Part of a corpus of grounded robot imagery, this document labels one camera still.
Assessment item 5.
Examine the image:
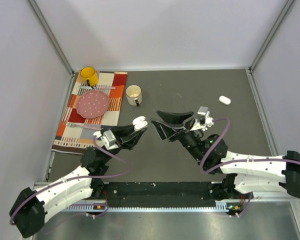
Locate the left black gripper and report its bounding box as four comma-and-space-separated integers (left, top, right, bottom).
101, 122, 147, 164

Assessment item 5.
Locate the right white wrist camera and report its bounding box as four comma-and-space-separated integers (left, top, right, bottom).
190, 106, 214, 132

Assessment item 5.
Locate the pink handled fork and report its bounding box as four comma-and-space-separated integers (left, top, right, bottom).
62, 121, 101, 131

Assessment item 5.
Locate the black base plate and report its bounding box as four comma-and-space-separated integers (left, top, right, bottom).
99, 181, 241, 208

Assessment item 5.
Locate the pink dotted plate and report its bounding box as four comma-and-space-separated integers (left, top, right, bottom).
76, 90, 110, 119

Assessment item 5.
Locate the cream mug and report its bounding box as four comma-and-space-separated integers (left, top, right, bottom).
125, 85, 143, 107

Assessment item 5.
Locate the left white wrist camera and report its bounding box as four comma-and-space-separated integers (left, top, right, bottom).
93, 130, 119, 150

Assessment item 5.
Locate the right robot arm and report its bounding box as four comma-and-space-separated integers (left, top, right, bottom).
151, 107, 300, 200

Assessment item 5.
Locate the patchwork placemat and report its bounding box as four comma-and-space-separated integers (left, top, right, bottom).
51, 70, 129, 157

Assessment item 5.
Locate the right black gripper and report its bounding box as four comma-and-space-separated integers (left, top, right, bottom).
151, 110, 206, 161

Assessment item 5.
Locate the yellow mug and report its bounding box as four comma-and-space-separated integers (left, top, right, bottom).
80, 66, 99, 87

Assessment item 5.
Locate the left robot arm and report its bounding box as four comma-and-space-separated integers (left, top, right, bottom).
9, 121, 148, 239

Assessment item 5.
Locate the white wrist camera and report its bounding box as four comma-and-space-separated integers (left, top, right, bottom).
190, 106, 214, 132
93, 130, 119, 150

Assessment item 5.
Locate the white earbud charging case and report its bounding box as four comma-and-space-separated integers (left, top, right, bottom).
132, 116, 148, 131

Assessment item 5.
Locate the white oval case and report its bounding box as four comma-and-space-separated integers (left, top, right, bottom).
218, 95, 232, 106

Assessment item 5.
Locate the grey cable duct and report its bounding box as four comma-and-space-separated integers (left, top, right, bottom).
64, 199, 243, 213

